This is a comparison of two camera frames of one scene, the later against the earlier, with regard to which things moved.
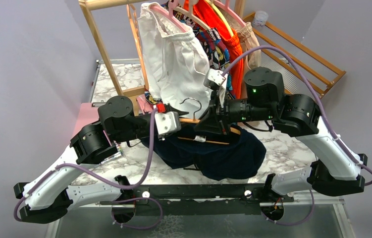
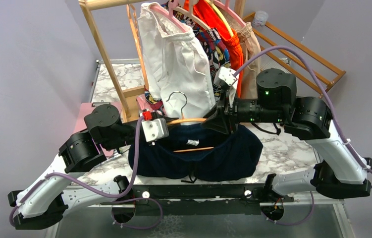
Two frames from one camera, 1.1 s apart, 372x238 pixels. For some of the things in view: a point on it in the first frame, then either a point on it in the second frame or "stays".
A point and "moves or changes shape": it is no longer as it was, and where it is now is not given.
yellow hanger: (222, 16) stays
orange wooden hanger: (194, 120) to (182, 120)
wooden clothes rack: (86, 5) stays
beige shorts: (249, 41) stays
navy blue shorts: (218, 154) moves or changes shape
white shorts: (175, 64) stays
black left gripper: (162, 137) to (166, 119)
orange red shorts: (205, 13) stays
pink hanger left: (169, 16) stays
